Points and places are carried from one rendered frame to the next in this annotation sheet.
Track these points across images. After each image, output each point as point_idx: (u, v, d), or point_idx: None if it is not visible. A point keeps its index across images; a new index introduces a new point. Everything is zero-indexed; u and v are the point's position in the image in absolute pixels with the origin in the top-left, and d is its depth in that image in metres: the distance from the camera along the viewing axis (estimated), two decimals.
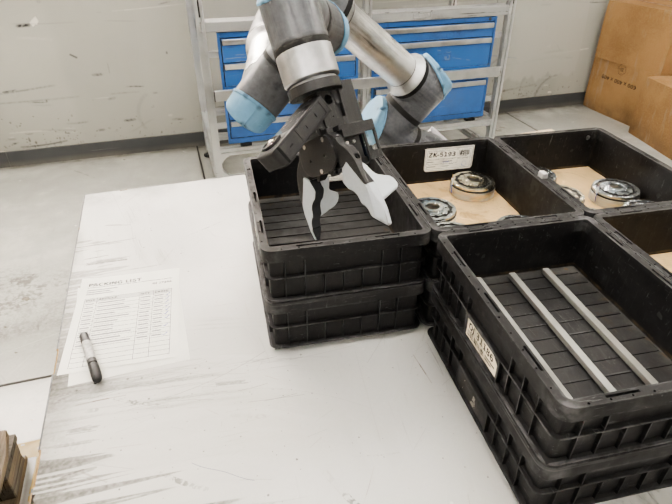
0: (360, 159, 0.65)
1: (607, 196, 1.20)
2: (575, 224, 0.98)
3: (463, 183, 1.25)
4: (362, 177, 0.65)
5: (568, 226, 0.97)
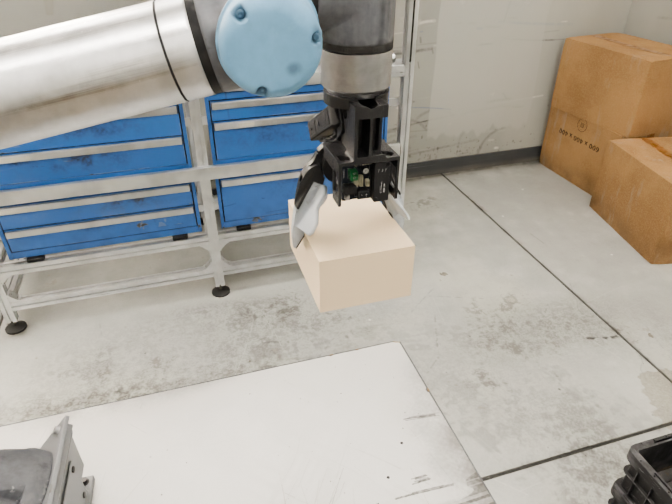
0: (299, 183, 0.64)
1: None
2: None
3: None
4: (295, 196, 0.66)
5: None
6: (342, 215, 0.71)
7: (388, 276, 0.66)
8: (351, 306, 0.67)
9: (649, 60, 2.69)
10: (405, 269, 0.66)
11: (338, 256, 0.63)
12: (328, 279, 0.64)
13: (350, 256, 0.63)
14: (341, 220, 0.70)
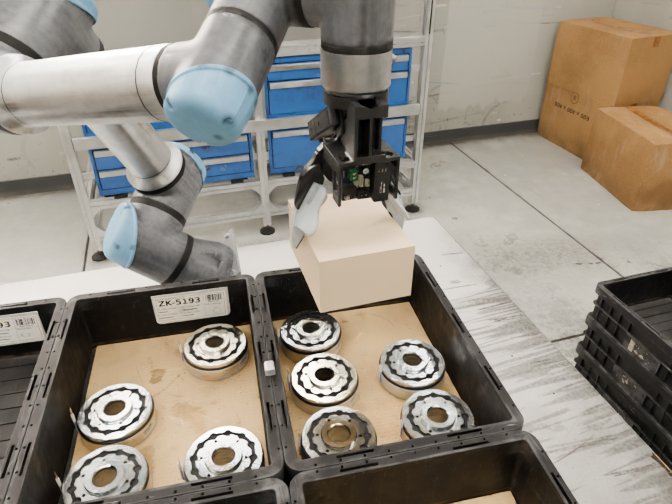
0: (299, 184, 0.64)
1: (392, 380, 0.82)
2: (256, 496, 0.59)
3: (197, 350, 0.87)
4: (295, 197, 0.66)
5: (245, 500, 0.59)
6: (342, 215, 0.71)
7: (388, 276, 0.66)
8: (351, 306, 0.67)
9: (631, 38, 3.13)
10: (405, 269, 0.66)
11: (338, 256, 0.63)
12: (328, 279, 0.64)
13: (350, 256, 0.63)
14: (341, 220, 0.70)
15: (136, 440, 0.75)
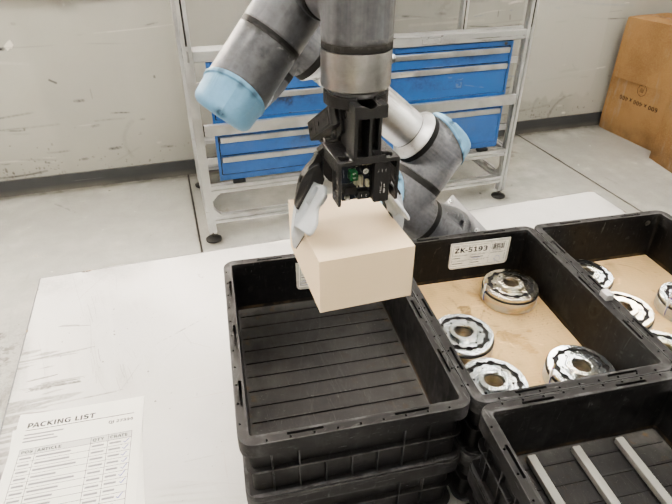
0: (299, 183, 0.64)
1: None
2: (662, 384, 0.73)
3: (499, 289, 1.00)
4: (295, 197, 0.66)
5: (653, 387, 0.73)
6: (342, 215, 0.71)
7: (388, 276, 0.66)
8: (351, 306, 0.67)
9: None
10: (405, 269, 0.66)
11: (338, 256, 0.63)
12: (328, 279, 0.64)
13: (350, 256, 0.63)
14: (341, 220, 0.70)
15: (488, 357, 0.88)
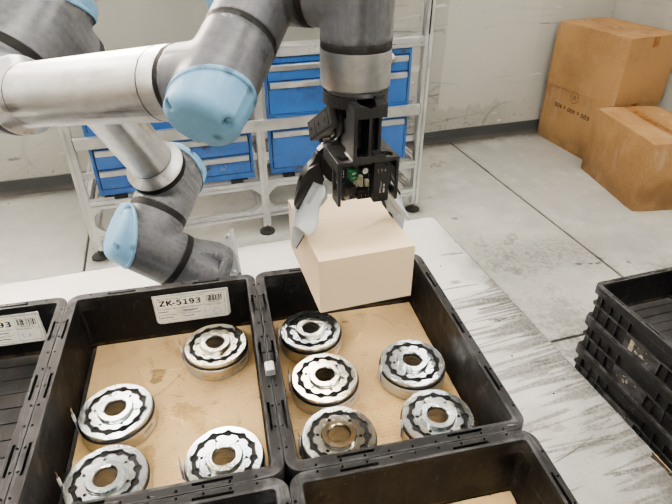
0: (299, 183, 0.64)
1: (392, 380, 0.82)
2: (256, 496, 0.59)
3: (197, 350, 0.87)
4: (295, 197, 0.66)
5: (245, 500, 0.59)
6: (342, 215, 0.71)
7: (388, 276, 0.66)
8: (351, 306, 0.67)
9: (631, 38, 3.13)
10: (405, 269, 0.66)
11: (338, 256, 0.63)
12: (328, 279, 0.64)
13: (350, 256, 0.63)
14: (341, 220, 0.70)
15: (137, 440, 0.75)
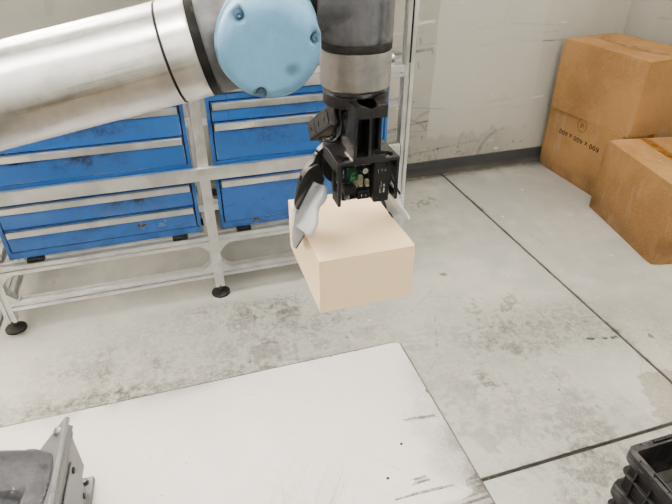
0: (299, 183, 0.64)
1: None
2: None
3: None
4: (295, 197, 0.66)
5: None
6: (342, 215, 0.71)
7: (388, 276, 0.66)
8: (351, 306, 0.67)
9: (649, 61, 2.69)
10: (405, 269, 0.66)
11: (338, 256, 0.63)
12: (328, 279, 0.64)
13: (350, 256, 0.63)
14: (341, 220, 0.70)
15: None
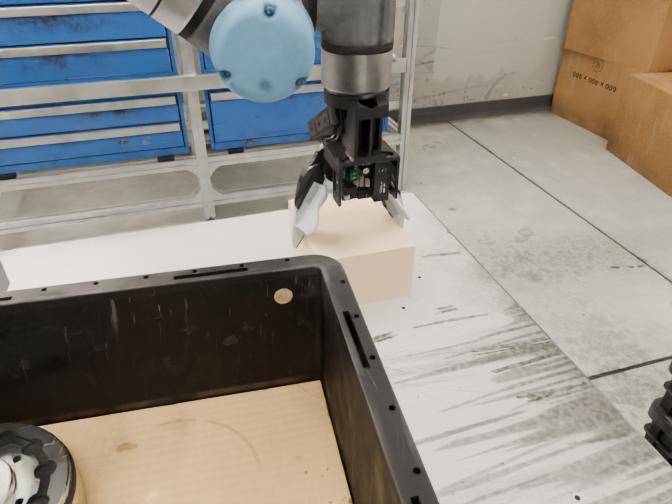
0: (299, 183, 0.64)
1: None
2: None
3: None
4: (295, 196, 0.66)
5: None
6: (342, 215, 0.71)
7: (388, 276, 0.66)
8: None
9: None
10: (405, 269, 0.66)
11: (338, 256, 0.63)
12: None
13: (350, 256, 0.63)
14: (341, 220, 0.70)
15: None
